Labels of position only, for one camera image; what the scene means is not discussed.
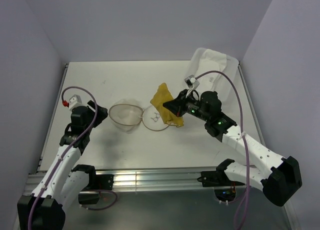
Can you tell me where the purple cable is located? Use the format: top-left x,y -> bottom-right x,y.
26,86 -> 118,228
194,70 -> 252,228

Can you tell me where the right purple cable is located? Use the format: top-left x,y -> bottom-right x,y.
194,70 -> 252,228

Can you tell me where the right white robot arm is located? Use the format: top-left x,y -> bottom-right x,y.
163,89 -> 302,207

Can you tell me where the white bra in tray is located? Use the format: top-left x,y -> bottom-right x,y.
189,48 -> 227,93

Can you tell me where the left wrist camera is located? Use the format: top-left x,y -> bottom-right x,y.
62,94 -> 83,111

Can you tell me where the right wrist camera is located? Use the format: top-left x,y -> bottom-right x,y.
184,75 -> 200,90

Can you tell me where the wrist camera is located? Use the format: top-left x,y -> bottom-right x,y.
62,94 -> 83,111
184,75 -> 200,90

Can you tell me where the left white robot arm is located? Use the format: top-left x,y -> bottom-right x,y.
17,100 -> 108,230

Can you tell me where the aluminium mounting rail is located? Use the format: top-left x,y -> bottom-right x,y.
24,164 -> 266,194

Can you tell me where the yellow bra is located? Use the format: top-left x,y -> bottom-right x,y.
149,82 -> 185,128

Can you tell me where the white mesh laundry bag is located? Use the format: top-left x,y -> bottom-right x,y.
108,98 -> 174,133

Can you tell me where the white plastic tray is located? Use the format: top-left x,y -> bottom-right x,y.
184,48 -> 239,105

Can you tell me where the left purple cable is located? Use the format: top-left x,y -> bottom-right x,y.
26,86 -> 118,228

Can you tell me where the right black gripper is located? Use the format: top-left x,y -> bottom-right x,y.
163,88 -> 210,122

